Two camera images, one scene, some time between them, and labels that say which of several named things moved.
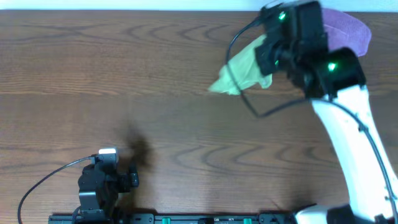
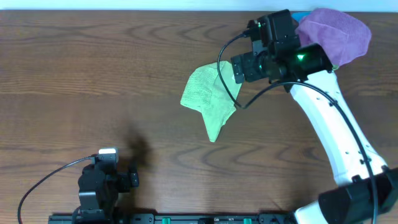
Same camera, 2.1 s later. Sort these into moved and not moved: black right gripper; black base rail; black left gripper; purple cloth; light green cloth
Moved: black right gripper; light green cloth
Not moved: black left gripper; black base rail; purple cloth
